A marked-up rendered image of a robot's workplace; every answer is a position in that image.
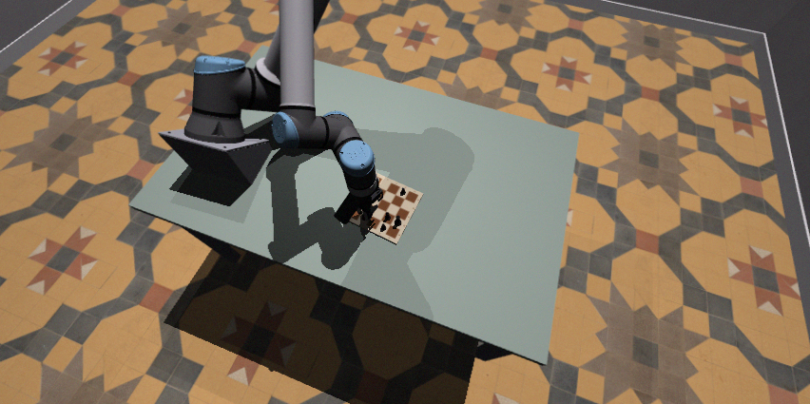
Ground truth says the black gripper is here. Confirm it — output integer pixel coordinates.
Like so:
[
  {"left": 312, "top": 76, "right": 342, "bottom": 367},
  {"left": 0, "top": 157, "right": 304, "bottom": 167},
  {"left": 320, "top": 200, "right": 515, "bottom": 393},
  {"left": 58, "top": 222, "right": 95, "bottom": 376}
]
[{"left": 357, "top": 178, "right": 383, "bottom": 221}]

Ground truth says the chessboard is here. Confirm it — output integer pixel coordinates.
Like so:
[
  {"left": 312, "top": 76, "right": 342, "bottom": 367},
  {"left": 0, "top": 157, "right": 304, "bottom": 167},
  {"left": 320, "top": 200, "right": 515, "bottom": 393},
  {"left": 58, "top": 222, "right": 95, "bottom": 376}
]
[{"left": 349, "top": 173, "right": 423, "bottom": 244}]

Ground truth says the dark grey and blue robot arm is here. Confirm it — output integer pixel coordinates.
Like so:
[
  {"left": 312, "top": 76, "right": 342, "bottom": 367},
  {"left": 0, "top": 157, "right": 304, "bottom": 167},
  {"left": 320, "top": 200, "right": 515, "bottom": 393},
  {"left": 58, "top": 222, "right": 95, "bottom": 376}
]
[{"left": 184, "top": 0, "right": 376, "bottom": 224}]

